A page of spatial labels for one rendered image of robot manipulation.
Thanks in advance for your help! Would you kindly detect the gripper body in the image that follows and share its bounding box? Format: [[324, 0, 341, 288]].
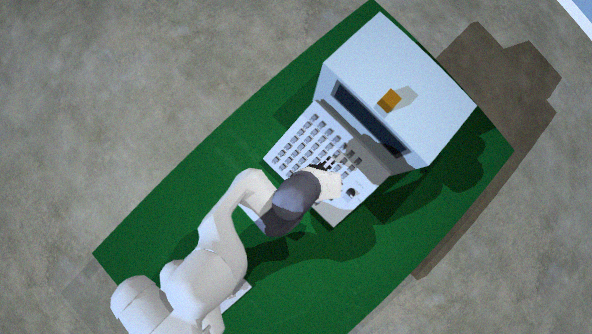
[[306, 163, 329, 171]]

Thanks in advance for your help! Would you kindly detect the light blue keypad machine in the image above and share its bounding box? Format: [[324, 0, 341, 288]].
[[263, 12, 477, 227]]

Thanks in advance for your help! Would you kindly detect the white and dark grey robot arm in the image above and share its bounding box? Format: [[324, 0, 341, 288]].
[[111, 167, 343, 334]]

